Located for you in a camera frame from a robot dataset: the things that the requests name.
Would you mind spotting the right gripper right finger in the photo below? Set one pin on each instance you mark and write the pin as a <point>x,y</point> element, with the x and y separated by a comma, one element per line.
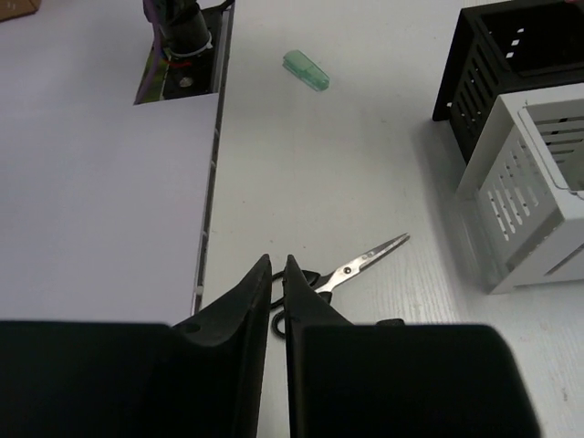
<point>404,380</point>

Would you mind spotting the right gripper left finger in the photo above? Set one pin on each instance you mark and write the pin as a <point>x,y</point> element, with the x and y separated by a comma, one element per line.
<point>200,378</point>

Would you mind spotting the black handled scissors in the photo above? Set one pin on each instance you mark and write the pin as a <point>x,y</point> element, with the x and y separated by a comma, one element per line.
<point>325,284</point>

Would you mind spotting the green transparent eraser case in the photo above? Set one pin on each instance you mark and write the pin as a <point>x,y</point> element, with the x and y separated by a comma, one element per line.
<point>306,70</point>

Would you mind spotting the white slotted organizer container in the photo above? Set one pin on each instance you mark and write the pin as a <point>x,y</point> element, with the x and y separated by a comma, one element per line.
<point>525,181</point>

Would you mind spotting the black slotted organizer container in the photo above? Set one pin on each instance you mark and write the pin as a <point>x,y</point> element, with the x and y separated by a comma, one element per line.
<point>502,48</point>

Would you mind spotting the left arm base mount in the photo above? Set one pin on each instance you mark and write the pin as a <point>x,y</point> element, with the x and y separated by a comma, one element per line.
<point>187,52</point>

